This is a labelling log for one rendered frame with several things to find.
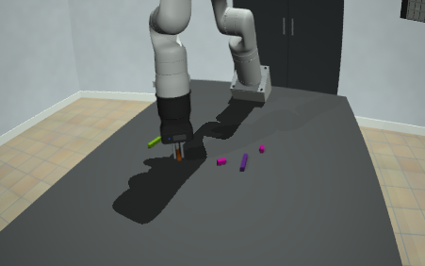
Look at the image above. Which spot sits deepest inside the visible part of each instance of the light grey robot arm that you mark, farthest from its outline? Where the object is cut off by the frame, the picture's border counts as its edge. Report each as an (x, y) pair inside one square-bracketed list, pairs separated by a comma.
[(171, 17)]

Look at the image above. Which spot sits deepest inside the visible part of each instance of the purple rod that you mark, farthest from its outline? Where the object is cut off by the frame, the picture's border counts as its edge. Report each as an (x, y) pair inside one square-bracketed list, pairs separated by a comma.
[(243, 162)]

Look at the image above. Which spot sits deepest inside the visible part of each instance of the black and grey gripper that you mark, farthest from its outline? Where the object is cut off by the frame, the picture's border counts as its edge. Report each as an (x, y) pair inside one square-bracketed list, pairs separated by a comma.
[(173, 104)]

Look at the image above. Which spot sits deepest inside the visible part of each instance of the lime green rod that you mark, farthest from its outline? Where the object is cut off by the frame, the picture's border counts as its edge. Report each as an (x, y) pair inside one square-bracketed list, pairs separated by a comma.
[(154, 142)]

